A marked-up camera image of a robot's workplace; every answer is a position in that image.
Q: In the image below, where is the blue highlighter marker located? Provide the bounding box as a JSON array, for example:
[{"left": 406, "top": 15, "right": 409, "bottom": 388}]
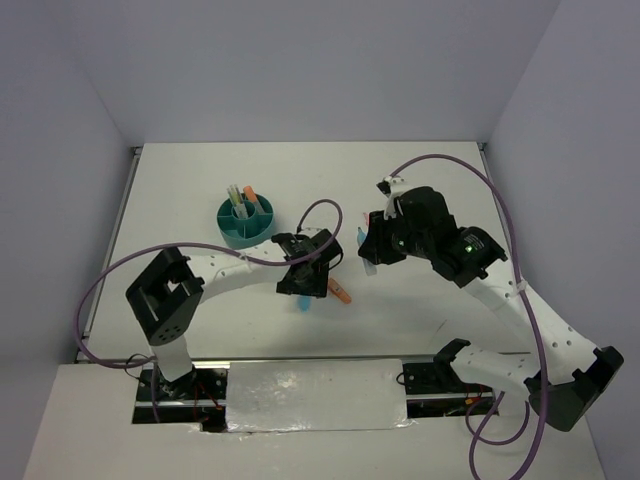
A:
[{"left": 356, "top": 227, "right": 377, "bottom": 276}]

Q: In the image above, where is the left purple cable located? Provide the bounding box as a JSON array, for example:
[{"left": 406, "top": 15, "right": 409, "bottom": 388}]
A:
[{"left": 74, "top": 199, "right": 344, "bottom": 426}]

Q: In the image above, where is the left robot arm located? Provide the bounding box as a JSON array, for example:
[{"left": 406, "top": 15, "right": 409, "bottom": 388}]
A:
[{"left": 125, "top": 229, "right": 344, "bottom": 399}]

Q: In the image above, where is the orange utility cutter pen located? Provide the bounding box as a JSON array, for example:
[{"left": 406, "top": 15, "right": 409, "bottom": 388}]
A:
[{"left": 328, "top": 278, "right": 352, "bottom": 304}]

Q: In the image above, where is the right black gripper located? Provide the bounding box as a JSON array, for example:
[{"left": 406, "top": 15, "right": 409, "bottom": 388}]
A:
[{"left": 358, "top": 206, "right": 431, "bottom": 264}]

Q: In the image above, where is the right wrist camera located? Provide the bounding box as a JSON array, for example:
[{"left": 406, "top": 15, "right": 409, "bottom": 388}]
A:
[{"left": 376, "top": 175, "right": 412, "bottom": 220}]

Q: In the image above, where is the orange highlighter marker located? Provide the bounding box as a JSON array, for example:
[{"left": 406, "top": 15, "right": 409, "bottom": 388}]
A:
[{"left": 243, "top": 185, "right": 264, "bottom": 215}]

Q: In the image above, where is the blue marker cap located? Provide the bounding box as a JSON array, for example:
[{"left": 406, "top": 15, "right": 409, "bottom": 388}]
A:
[{"left": 297, "top": 296, "right": 312, "bottom": 312}]

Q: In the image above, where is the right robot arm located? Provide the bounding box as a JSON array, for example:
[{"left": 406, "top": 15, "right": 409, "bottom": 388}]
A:
[{"left": 358, "top": 177, "right": 624, "bottom": 432}]

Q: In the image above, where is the teal round organizer container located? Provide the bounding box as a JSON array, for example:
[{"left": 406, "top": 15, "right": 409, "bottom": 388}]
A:
[{"left": 216, "top": 195, "right": 276, "bottom": 250}]

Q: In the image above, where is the silver foil cover plate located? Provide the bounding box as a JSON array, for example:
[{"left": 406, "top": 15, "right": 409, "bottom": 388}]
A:
[{"left": 225, "top": 359, "right": 411, "bottom": 433}]

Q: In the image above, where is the yellow thin pen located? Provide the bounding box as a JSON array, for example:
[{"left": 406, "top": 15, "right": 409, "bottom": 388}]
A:
[{"left": 227, "top": 185, "right": 244, "bottom": 219}]

